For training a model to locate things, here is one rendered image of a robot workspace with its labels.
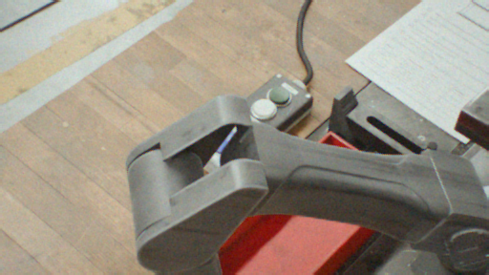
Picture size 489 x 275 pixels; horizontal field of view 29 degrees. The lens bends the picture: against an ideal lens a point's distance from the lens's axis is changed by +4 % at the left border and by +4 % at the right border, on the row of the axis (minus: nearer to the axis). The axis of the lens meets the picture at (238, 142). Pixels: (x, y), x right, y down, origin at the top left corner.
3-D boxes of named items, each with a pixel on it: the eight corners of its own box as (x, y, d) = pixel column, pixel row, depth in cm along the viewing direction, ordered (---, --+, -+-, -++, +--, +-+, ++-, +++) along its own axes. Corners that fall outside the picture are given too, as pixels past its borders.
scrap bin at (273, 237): (197, 275, 114) (197, 248, 109) (325, 158, 126) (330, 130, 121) (270, 340, 109) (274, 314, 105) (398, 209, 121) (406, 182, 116)
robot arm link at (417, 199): (483, 148, 84) (176, 81, 70) (525, 235, 79) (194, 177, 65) (399, 222, 92) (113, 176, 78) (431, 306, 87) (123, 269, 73)
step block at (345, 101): (326, 138, 128) (333, 96, 121) (339, 127, 129) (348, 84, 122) (363, 165, 125) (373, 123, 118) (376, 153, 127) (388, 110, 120)
